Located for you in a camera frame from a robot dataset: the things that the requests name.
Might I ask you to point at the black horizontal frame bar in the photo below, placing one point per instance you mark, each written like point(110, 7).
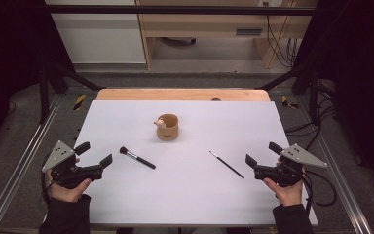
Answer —
point(175, 9)

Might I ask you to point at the white table cover board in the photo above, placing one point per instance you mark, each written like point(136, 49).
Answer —
point(188, 195)

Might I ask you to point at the black metal stand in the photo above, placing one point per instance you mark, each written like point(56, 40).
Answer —
point(314, 97)
point(44, 97)

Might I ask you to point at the brown cup with animal figure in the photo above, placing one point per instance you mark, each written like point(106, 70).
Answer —
point(168, 131)

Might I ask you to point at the aluminium rail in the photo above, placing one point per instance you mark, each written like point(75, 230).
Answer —
point(19, 169)
point(332, 164)

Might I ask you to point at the wooden desk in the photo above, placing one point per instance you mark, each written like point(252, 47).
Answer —
point(207, 24)

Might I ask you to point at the black makeup brush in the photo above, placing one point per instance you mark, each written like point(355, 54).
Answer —
point(138, 158)

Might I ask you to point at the black curtain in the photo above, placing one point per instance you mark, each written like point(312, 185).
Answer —
point(9, 65)
point(360, 81)

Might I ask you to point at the person's left hand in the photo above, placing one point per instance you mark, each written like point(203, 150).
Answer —
point(66, 194)

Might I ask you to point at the wooden table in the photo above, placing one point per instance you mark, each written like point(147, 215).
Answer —
point(162, 94)

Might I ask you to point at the white cabinet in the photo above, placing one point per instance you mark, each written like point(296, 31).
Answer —
point(100, 39)

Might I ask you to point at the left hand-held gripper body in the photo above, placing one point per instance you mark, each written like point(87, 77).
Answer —
point(78, 174)

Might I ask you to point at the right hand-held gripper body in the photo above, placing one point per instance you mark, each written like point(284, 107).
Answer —
point(280, 174)

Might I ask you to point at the person's right hand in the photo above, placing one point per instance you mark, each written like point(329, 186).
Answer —
point(289, 195)

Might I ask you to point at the yellow black tape strip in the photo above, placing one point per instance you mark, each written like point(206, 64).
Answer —
point(287, 102)
point(79, 101)

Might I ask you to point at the thin black brush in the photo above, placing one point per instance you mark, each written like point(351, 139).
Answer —
point(227, 164)

